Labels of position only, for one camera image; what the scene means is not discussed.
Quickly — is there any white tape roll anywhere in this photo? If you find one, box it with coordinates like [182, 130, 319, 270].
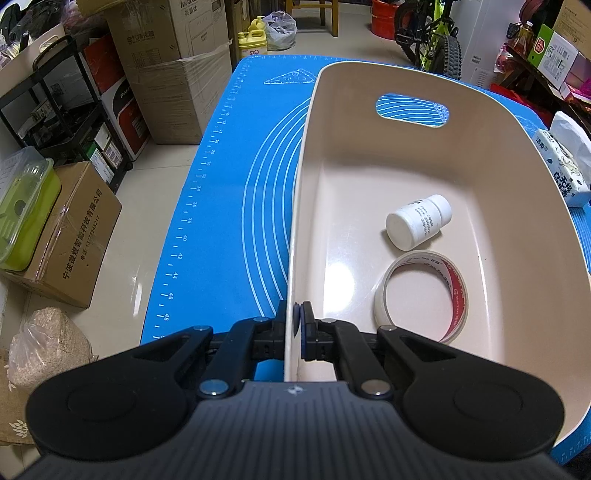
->
[373, 250, 468, 344]

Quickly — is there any printed cardboard box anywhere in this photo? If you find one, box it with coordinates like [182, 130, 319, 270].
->
[107, 0, 227, 70]

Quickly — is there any green and white box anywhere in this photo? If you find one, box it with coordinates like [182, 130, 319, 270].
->
[526, 23, 587, 100]

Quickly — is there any brown paper bag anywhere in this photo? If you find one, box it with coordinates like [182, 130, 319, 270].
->
[0, 348, 42, 446]

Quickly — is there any white tissue pack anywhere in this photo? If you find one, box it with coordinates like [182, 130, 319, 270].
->
[531, 111, 591, 208]

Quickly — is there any yellow plastic jug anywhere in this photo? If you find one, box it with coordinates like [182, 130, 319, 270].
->
[238, 16, 269, 63]

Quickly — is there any black shelf rack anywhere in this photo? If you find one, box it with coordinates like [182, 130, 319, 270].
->
[0, 34, 134, 195]

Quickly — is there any wooden chair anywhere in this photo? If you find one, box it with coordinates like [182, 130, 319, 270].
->
[286, 0, 340, 38]

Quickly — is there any clear bag of grain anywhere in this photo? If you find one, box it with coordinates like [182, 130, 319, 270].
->
[8, 307, 98, 388]

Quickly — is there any blue silicone mat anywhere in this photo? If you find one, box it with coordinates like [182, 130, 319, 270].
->
[141, 55, 591, 467]

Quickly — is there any white pill bottle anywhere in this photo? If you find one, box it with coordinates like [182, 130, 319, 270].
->
[385, 194, 452, 251]

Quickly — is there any clear plastic bag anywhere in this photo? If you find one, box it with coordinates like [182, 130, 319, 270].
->
[264, 11, 297, 51]

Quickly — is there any large wrapped cardboard box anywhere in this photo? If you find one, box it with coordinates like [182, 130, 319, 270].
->
[139, 39, 234, 146]

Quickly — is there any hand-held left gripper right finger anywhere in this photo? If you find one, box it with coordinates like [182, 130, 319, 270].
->
[296, 301, 457, 400]

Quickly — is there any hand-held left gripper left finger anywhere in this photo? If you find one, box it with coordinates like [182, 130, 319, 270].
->
[133, 300, 290, 400]

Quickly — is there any green and black bicycle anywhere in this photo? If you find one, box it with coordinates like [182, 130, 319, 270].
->
[394, 0, 464, 81]

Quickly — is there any green container with clear lid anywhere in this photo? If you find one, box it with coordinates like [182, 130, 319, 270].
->
[0, 145, 62, 271]

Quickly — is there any red bucket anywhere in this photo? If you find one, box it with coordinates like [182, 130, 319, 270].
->
[372, 0, 409, 40]

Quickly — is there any brown cardboard box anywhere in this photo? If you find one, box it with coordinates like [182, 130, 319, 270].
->
[0, 161, 123, 310]

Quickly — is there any beige storage bin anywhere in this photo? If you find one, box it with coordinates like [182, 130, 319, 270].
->
[0, 21, 68, 100]

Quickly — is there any red and white appliance box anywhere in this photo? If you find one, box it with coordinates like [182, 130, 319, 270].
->
[99, 76, 151, 162]

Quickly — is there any red bag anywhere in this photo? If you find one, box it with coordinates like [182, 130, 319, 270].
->
[489, 83, 532, 108]

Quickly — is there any beige plastic basket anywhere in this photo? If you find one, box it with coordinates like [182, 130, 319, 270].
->
[283, 61, 591, 450]

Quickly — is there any dark wooden table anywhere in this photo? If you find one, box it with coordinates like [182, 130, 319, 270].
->
[501, 41, 591, 121]

